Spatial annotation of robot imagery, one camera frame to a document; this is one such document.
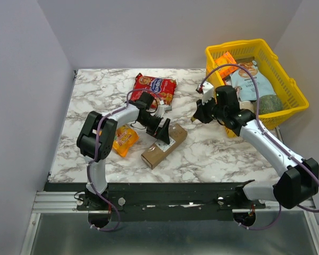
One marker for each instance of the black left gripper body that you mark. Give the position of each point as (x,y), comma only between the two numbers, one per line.
(152,124)

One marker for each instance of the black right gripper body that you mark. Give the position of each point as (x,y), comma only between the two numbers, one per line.
(202,112)

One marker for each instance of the brown cardboard express box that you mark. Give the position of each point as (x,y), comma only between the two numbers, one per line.
(159,150)

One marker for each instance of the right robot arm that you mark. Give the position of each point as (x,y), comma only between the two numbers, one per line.
(298,177)

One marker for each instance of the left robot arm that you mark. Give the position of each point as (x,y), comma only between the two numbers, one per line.
(97,135)

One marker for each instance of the yellow corn snack bag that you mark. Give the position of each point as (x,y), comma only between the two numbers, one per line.
(125,138)

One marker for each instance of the red candy bag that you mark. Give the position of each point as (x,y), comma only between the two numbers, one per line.
(160,88)

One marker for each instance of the white tape roll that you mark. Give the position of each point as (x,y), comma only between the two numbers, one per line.
(247,105)

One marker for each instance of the light blue chips bag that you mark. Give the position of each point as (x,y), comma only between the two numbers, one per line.
(244,85)

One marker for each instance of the green melon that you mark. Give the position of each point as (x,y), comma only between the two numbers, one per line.
(269,104)

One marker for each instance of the yellow plastic basket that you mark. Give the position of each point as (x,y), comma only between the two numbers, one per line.
(268,63)

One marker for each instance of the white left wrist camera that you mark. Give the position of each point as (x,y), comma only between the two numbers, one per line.
(162,109)

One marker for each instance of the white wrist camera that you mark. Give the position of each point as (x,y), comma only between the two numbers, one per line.
(162,109)
(207,90)

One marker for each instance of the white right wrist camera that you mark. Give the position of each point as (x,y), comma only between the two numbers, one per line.
(207,90)

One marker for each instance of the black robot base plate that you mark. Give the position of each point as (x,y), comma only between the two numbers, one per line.
(167,202)

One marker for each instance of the aluminium frame rail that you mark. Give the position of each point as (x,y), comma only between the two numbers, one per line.
(57,227)

